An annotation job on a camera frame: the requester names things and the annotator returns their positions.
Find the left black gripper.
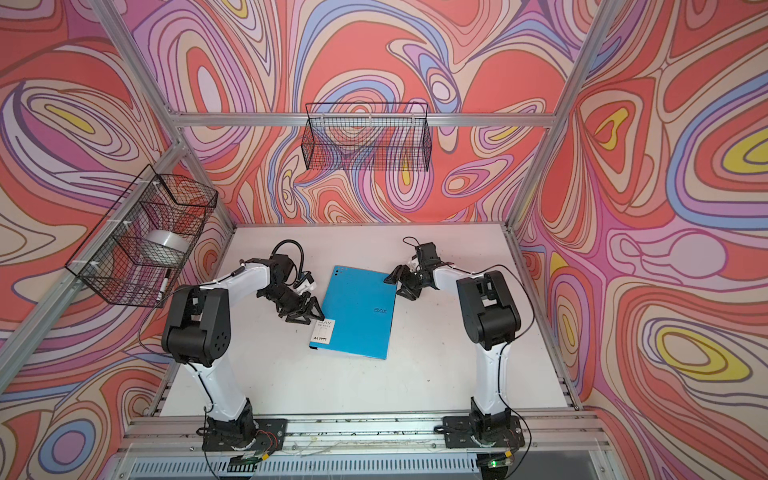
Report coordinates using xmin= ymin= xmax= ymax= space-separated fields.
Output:
xmin=260 ymin=285 xmax=326 ymax=322

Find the teal file folder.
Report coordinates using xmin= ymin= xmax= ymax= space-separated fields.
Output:
xmin=309 ymin=265 xmax=396 ymax=360

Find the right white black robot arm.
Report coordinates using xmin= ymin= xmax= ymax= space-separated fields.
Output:
xmin=384 ymin=264 xmax=525 ymax=452

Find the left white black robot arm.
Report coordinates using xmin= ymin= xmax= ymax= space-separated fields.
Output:
xmin=161 ymin=254 xmax=324 ymax=452

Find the black white marker pen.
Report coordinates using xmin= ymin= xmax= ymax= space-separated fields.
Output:
xmin=156 ymin=276 xmax=169 ymax=304

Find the silver tape roll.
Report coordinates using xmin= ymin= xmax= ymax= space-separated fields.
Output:
xmin=139 ymin=229 xmax=189 ymax=269

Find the white ventilation grille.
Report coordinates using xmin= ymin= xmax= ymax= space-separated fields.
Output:
xmin=117 ymin=454 xmax=480 ymax=479

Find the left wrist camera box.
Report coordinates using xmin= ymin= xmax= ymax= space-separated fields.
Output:
xmin=270 ymin=254 xmax=316 ymax=293

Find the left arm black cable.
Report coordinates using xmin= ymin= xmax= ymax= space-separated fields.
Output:
xmin=271 ymin=238 xmax=306 ymax=271

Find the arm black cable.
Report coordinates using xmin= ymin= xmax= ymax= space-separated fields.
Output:
xmin=479 ymin=263 xmax=538 ymax=343
xmin=271 ymin=238 xmax=306 ymax=271

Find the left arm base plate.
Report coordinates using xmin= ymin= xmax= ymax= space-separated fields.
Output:
xmin=196 ymin=418 xmax=288 ymax=453

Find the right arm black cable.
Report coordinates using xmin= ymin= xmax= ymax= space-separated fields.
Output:
xmin=479 ymin=263 xmax=538 ymax=343

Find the back black wire basket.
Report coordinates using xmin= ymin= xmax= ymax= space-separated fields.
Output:
xmin=301 ymin=101 xmax=432 ymax=172

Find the black wire basket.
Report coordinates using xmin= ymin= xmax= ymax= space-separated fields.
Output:
xmin=301 ymin=101 xmax=432 ymax=172
xmin=66 ymin=166 xmax=218 ymax=307

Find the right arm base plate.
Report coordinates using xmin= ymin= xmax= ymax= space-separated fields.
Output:
xmin=433 ymin=412 xmax=526 ymax=452

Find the left black wire basket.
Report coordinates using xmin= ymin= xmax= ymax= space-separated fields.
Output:
xmin=66 ymin=166 xmax=218 ymax=307

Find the aluminium front rail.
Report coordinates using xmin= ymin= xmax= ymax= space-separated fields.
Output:
xmin=118 ymin=409 xmax=611 ymax=455

